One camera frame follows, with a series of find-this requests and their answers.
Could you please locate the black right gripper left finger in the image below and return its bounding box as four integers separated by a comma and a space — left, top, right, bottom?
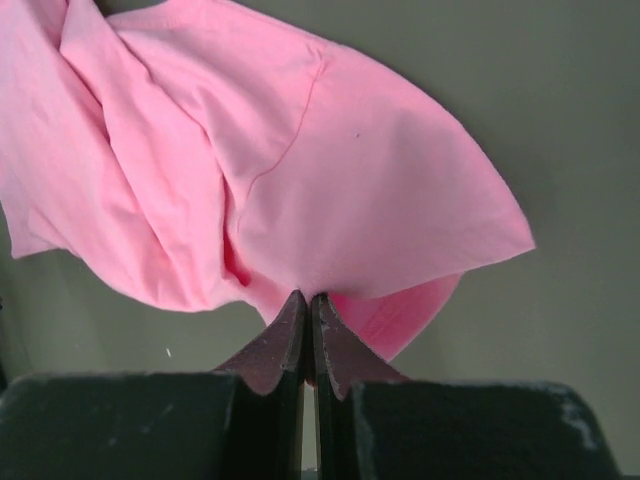
1, 292, 306, 479

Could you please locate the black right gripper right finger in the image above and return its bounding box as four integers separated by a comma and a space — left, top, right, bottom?
311, 294, 621, 479

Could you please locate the pink t shirt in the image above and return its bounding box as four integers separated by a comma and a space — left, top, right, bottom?
1, 1, 535, 359

